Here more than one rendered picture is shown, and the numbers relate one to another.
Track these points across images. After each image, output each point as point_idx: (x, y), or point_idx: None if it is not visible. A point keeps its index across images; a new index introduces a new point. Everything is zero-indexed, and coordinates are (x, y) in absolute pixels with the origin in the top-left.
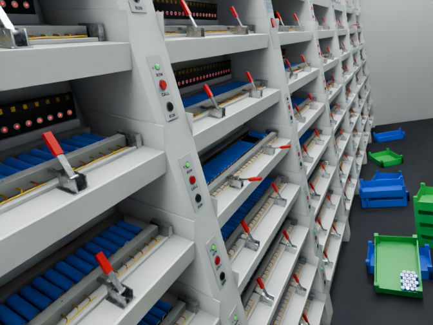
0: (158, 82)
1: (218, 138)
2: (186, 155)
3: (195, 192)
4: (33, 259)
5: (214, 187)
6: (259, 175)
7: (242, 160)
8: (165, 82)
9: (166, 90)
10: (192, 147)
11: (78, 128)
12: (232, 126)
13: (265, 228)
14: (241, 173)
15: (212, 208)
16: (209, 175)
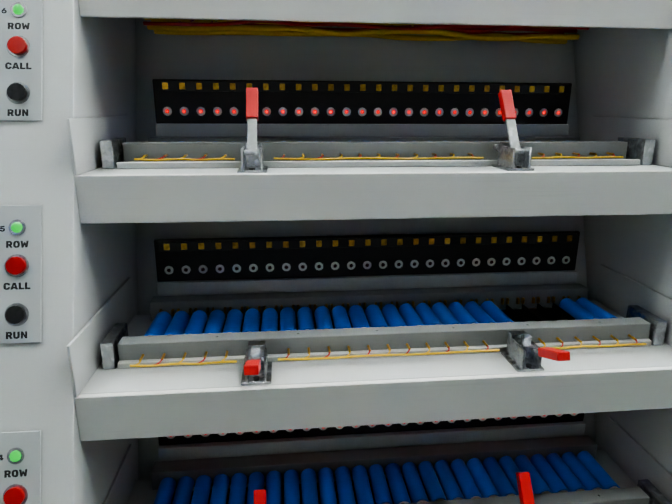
0: (8, 39)
1: (207, 219)
2: (24, 207)
3: (15, 298)
4: None
5: (183, 343)
6: (381, 395)
7: (367, 333)
8: (23, 42)
9: (25, 59)
10: (62, 199)
11: None
12: (296, 209)
13: None
14: (333, 363)
15: (66, 366)
16: (246, 324)
